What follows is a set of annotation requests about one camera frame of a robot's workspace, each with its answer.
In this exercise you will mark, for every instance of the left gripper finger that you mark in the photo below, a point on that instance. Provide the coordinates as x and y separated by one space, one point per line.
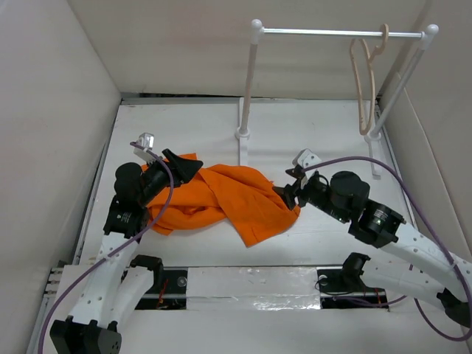
188 167
177 177

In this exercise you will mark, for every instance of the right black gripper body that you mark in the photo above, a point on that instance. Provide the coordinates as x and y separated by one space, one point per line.
316 193

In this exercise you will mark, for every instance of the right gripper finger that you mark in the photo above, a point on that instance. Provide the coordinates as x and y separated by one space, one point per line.
297 172
288 194

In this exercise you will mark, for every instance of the orange trousers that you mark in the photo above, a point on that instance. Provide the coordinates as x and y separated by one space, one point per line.
240 194

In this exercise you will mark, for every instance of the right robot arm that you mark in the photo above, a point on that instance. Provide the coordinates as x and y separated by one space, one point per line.
442 280

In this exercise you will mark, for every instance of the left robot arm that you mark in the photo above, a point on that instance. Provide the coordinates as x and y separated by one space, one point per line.
119 277

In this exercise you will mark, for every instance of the white clothes rack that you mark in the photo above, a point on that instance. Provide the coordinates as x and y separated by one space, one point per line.
327 86

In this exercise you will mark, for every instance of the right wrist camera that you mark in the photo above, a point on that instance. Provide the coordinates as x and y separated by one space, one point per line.
305 159

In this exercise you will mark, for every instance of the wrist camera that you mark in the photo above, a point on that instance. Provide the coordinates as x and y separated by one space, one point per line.
146 140
305 159

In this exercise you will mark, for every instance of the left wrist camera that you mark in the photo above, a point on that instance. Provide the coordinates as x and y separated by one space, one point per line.
146 140

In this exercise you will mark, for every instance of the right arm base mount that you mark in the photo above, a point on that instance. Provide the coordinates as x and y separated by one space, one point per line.
340 287

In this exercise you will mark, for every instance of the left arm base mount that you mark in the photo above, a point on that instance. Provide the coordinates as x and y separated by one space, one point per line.
168 291

